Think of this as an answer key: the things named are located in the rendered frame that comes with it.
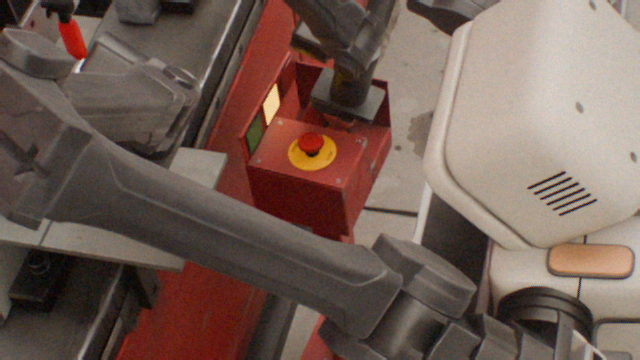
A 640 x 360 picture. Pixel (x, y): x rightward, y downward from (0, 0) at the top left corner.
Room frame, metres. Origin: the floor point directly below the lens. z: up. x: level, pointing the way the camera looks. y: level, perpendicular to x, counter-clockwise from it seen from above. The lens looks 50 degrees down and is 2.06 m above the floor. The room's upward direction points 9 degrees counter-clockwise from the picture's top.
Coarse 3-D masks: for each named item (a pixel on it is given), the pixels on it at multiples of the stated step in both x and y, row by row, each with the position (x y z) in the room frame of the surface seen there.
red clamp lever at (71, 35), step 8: (48, 0) 1.10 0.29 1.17; (56, 0) 1.10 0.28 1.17; (64, 0) 1.10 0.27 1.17; (48, 8) 1.10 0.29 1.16; (56, 8) 1.09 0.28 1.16; (64, 8) 1.09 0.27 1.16; (72, 8) 1.10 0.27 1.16; (64, 16) 1.10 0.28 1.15; (64, 24) 1.10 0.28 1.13; (72, 24) 1.09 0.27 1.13; (64, 32) 1.09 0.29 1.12; (72, 32) 1.09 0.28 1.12; (80, 32) 1.10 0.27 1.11; (64, 40) 1.10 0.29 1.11; (72, 40) 1.09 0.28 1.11; (80, 40) 1.10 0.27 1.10; (72, 48) 1.09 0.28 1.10; (80, 48) 1.09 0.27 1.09; (80, 56) 1.09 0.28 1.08
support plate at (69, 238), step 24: (192, 168) 0.95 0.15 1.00; (216, 168) 0.94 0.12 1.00; (0, 216) 0.92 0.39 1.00; (0, 240) 0.88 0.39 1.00; (24, 240) 0.87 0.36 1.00; (48, 240) 0.87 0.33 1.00; (72, 240) 0.86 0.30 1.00; (96, 240) 0.86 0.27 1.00; (120, 240) 0.85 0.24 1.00; (144, 264) 0.81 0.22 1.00; (168, 264) 0.80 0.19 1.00
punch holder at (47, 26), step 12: (0, 0) 1.06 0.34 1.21; (12, 0) 1.07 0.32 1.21; (24, 0) 1.09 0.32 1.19; (36, 0) 1.10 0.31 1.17; (72, 0) 1.17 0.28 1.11; (0, 12) 1.07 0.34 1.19; (12, 12) 1.06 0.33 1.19; (24, 12) 1.08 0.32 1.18; (36, 12) 1.09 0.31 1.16; (48, 12) 1.12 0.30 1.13; (0, 24) 1.07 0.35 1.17; (12, 24) 1.07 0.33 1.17; (24, 24) 1.07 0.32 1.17; (36, 24) 1.09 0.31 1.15; (48, 24) 1.11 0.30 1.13; (48, 36) 1.10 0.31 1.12
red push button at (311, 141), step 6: (306, 132) 1.15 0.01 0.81; (312, 132) 1.15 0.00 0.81; (318, 132) 1.15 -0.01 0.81; (300, 138) 1.14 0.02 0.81; (306, 138) 1.14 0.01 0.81; (312, 138) 1.14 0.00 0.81; (318, 138) 1.14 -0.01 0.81; (300, 144) 1.13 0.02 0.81; (306, 144) 1.13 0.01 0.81; (312, 144) 1.13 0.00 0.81; (318, 144) 1.13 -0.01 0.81; (306, 150) 1.12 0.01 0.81; (312, 150) 1.12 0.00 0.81; (318, 150) 1.13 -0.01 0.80; (312, 156) 1.13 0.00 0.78
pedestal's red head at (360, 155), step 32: (384, 96) 1.23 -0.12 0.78; (288, 128) 1.19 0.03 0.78; (320, 128) 1.18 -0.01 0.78; (352, 128) 1.24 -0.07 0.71; (384, 128) 1.23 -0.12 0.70; (256, 160) 1.14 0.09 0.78; (288, 160) 1.13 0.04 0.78; (352, 160) 1.11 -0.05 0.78; (384, 160) 1.20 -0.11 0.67; (256, 192) 1.13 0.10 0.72; (288, 192) 1.10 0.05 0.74; (320, 192) 1.08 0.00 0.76; (352, 192) 1.08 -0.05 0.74; (320, 224) 1.08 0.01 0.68; (352, 224) 1.07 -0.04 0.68
